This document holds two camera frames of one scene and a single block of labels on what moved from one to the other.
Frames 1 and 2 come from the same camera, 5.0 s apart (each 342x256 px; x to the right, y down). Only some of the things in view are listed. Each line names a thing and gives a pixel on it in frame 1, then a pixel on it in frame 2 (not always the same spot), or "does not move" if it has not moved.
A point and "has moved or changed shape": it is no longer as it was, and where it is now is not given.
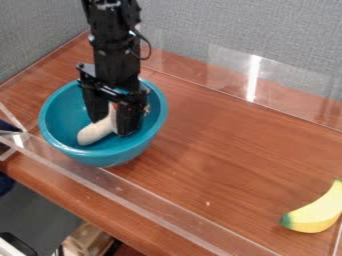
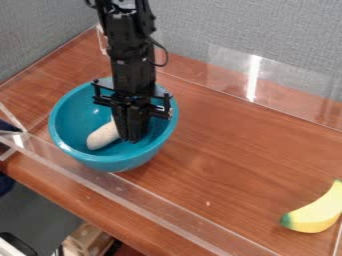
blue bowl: x=64 y=116 has moved or changed shape
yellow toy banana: x=319 y=216 does not move
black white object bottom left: x=14 y=246 does not move
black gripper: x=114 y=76 → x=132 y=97
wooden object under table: x=90 y=241 does not move
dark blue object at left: x=7 y=182 does not move
